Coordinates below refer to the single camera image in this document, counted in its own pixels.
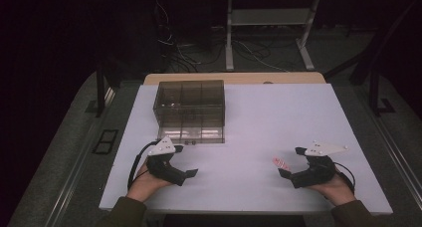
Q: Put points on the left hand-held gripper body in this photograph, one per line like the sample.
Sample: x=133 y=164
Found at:
x=162 y=169

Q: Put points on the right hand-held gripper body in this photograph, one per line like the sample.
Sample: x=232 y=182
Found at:
x=315 y=174

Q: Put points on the red striped small packet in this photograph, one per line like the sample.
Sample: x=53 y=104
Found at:
x=281 y=163

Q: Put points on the transparent brown drawer box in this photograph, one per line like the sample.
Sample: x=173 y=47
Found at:
x=190 y=111

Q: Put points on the person's left hand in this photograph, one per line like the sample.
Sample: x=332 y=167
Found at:
x=144 y=185

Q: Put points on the person's right hand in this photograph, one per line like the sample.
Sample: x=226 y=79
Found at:
x=338 y=190

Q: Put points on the black metal stand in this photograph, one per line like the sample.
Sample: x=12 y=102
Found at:
x=375 y=94

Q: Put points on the white metal stand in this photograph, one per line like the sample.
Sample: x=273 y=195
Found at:
x=270 y=18

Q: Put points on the black floor frame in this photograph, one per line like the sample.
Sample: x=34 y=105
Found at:
x=105 y=141

